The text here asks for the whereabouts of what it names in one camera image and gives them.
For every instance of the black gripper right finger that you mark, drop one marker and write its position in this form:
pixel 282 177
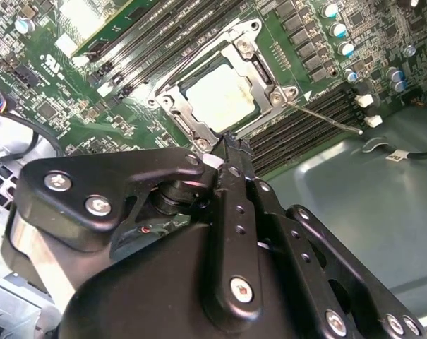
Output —
pixel 305 283

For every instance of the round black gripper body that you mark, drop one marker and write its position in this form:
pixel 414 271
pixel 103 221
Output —
pixel 146 294

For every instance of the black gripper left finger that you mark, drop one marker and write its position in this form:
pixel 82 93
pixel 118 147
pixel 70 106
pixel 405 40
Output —
pixel 128 167

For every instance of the silver-topped CPU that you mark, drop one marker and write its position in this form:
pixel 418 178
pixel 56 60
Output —
pixel 220 95

